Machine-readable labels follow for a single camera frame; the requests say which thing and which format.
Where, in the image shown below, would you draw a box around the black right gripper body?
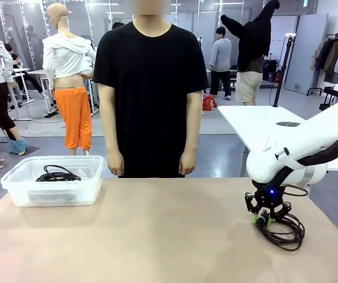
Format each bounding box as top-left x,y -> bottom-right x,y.
254,187 -> 287,210

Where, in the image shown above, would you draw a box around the brown cable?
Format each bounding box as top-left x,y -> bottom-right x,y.
252,212 -> 306,252

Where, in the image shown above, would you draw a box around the dark cable white tie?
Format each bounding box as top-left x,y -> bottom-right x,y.
43,164 -> 80,179

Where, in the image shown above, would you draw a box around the person's right forearm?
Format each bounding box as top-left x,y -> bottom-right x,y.
101,116 -> 122,157

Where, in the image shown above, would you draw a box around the person's left forearm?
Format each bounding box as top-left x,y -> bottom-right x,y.
183,116 -> 202,156

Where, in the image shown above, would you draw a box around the person's left hand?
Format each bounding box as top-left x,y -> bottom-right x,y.
179,150 -> 197,176

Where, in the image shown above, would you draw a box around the person's right hand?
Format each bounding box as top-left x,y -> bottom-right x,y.
106,150 -> 126,177

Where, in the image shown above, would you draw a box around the white table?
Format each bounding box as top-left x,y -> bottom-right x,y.
217,105 -> 338,172

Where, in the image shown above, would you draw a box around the red toy figure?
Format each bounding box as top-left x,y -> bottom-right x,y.
202,93 -> 218,111

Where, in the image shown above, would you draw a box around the black trolley cart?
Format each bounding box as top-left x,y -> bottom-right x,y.
319,85 -> 338,111

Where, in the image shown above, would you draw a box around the black tripod pole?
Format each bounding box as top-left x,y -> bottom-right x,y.
273,33 -> 297,107

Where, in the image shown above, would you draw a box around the black bags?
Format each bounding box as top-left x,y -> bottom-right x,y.
262,58 -> 282,83

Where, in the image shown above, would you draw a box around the person in black t-shirt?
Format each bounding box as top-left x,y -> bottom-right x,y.
91,0 -> 209,179

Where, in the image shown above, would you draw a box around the grey door panel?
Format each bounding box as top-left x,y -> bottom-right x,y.
285,13 -> 329,95

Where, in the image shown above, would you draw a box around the person in grey sweater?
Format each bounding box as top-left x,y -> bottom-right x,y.
209,26 -> 233,101

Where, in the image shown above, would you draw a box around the person pulling on black hoodie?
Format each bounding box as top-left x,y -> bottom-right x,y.
220,0 -> 281,106

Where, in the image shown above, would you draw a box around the clothes rack with coats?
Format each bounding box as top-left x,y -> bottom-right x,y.
306,33 -> 338,97

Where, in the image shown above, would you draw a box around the mannequin with orange trousers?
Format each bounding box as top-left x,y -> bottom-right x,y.
42,2 -> 97,156

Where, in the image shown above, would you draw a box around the clear plastic storage box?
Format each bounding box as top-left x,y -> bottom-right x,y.
0,155 -> 104,207

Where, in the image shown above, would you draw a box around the teal cloth bundle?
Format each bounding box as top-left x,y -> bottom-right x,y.
8,137 -> 28,156

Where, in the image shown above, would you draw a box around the white desk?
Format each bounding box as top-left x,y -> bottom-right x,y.
11,67 -> 37,106

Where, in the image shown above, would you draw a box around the seated person in dark jacket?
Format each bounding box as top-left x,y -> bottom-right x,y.
5,43 -> 44,94

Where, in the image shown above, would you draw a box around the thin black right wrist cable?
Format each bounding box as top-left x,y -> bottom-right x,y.
283,183 -> 309,198

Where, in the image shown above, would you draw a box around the black braided right arm hose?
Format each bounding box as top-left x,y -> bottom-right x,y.
298,120 -> 338,166

